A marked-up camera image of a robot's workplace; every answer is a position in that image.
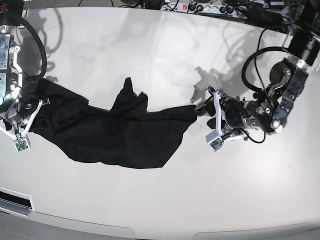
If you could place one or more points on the white power strip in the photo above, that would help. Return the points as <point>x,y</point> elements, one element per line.
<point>199,8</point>

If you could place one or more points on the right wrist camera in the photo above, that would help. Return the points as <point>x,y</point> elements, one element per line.
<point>21,144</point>

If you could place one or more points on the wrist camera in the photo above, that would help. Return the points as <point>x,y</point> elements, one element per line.
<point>215,141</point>
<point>21,144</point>

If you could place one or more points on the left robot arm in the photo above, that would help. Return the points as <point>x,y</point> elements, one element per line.
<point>272,104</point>

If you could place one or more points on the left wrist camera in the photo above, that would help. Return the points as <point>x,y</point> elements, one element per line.
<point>215,141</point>

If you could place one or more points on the black t-shirt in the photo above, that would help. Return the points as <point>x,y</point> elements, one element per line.
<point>126,135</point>

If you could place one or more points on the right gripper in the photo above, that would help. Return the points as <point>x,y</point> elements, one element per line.
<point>21,115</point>

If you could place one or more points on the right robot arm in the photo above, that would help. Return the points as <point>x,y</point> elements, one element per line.
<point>13,84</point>

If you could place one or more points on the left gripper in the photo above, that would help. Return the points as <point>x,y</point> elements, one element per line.
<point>237,114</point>

